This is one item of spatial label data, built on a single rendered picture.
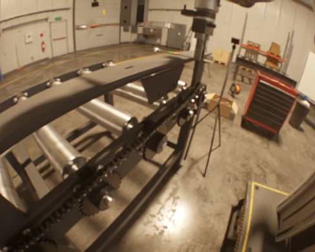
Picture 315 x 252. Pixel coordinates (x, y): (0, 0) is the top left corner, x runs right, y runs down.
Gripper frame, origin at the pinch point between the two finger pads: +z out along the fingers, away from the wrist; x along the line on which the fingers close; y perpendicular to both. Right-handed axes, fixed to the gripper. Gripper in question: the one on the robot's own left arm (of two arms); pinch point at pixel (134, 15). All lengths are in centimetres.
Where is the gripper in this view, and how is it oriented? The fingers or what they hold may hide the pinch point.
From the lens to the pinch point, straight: 27.0
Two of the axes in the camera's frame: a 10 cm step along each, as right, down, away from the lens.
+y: -8.4, -3.8, 3.9
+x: -5.4, 4.7, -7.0
